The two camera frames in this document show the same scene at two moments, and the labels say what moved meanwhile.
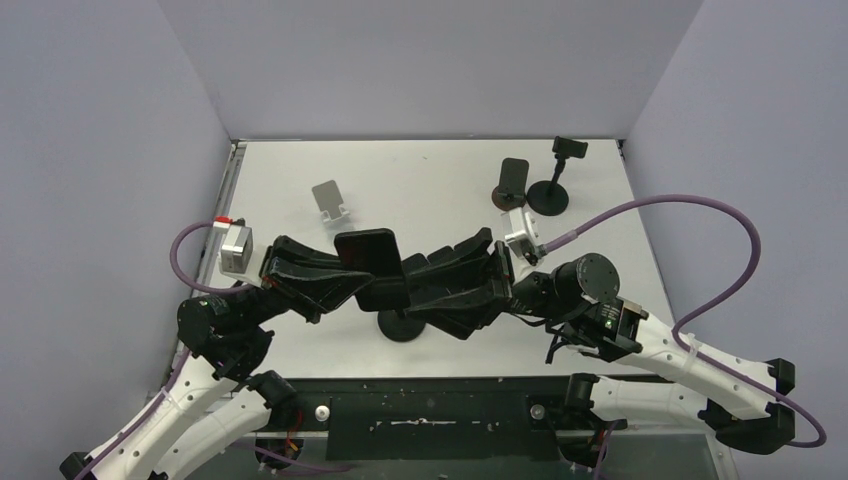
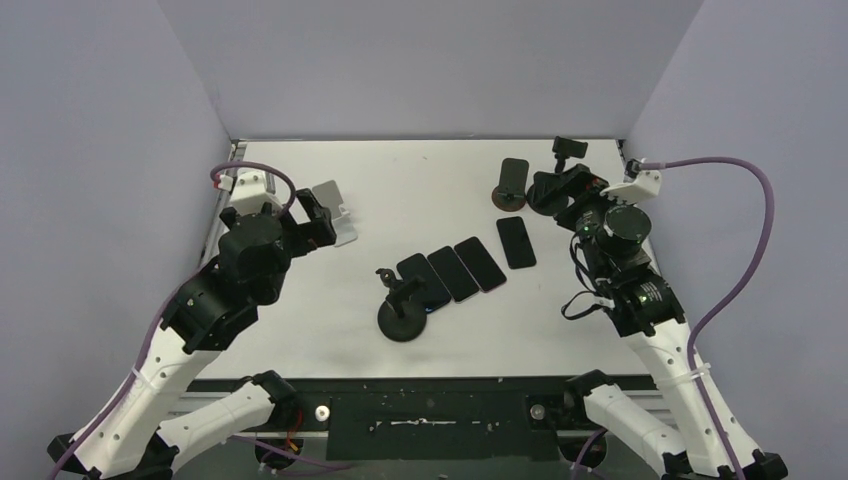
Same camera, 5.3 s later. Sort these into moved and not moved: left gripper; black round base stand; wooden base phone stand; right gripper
Moved: right gripper; left gripper
Not moved: black round base stand; wooden base phone stand
